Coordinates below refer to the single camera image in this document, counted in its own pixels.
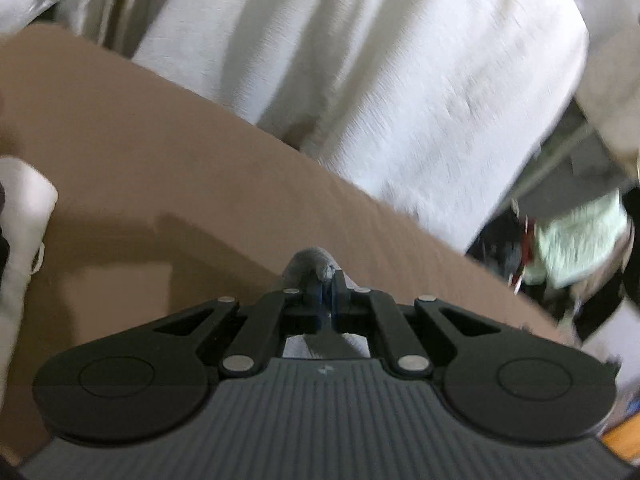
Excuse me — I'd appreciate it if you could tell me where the beige cloth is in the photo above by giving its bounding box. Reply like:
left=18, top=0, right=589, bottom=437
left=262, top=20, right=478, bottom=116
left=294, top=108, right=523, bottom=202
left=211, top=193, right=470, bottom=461
left=572, top=0, right=640, bottom=186

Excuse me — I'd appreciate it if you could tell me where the grey shirt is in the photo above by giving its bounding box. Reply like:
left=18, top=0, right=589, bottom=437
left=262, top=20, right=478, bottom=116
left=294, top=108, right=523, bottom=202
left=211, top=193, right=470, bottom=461
left=280, top=247, right=373, bottom=361

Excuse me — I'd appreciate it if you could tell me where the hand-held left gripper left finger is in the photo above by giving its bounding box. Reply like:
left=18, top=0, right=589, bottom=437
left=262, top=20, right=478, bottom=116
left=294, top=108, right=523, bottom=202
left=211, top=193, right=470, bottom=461
left=150, top=274, right=330, bottom=378

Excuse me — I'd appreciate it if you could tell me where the white folded garment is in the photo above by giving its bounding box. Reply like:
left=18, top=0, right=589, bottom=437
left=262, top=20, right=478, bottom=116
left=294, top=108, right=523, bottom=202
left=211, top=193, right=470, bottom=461
left=0, top=157, right=59, bottom=396

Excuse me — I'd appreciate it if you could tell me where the dark clothes pile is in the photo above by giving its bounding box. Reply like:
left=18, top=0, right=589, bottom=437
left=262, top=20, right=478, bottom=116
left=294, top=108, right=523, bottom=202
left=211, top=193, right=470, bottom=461
left=465, top=205, right=640, bottom=346

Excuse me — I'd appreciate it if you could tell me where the pale green cloth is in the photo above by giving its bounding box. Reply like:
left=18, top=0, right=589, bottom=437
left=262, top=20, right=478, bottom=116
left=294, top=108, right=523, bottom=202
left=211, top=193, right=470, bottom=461
left=522, top=190, right=631, bottom=288

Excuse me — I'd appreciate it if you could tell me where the white blanket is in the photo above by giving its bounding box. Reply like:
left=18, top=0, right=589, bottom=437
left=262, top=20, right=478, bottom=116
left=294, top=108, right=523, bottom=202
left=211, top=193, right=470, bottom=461
left=40, top=0, right=591, bottom=253

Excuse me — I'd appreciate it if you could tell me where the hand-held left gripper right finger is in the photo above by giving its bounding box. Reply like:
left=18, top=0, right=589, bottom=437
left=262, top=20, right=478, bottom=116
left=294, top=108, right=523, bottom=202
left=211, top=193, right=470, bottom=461
left=329, top=270, right=502, bottom=378

